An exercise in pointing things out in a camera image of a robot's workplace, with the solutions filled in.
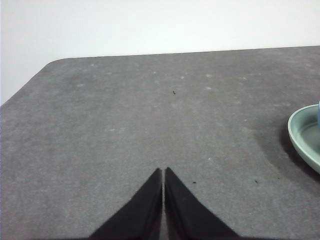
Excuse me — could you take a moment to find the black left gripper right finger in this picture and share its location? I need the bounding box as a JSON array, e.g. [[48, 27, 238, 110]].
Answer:
[[163, 166, 241, 240]]

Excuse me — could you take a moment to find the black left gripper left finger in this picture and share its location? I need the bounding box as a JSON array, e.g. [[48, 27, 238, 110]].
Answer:
[[88, 167, 163, 240]]

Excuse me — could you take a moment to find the green round plate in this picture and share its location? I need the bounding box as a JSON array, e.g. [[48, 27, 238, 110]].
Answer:
[[287, 103, 320, 175]]

